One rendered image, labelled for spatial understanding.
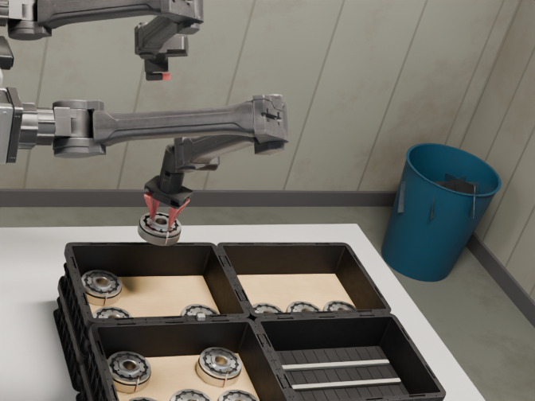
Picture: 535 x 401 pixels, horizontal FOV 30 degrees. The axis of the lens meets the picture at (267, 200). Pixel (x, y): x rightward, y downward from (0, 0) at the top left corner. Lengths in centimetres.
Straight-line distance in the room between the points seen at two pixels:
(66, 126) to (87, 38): 204
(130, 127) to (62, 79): 210
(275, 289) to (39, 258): 66
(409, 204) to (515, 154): 60
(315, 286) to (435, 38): 204
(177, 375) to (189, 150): 53
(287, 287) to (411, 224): 170
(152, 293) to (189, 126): 78
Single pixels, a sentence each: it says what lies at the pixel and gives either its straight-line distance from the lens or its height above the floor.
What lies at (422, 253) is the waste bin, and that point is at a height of 15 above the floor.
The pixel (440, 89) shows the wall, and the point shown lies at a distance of 472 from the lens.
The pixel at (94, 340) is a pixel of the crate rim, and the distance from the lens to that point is 224.
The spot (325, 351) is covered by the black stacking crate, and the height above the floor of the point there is 83.
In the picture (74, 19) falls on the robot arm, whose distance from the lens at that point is 230.
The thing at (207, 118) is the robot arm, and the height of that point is 154.
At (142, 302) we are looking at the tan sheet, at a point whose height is 83.
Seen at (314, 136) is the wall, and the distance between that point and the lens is 452.
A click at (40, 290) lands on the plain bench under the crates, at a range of 271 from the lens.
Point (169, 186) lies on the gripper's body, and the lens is 235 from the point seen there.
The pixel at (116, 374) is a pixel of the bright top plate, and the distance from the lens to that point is 227.
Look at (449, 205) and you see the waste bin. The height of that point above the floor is 43.
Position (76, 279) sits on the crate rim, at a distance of 239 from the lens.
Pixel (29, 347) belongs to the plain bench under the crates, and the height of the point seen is 70.
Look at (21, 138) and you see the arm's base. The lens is 187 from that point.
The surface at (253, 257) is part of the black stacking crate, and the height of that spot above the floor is 89.
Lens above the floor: 240
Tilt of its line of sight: 31 degrees down
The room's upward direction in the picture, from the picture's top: 17 degrees clockwise
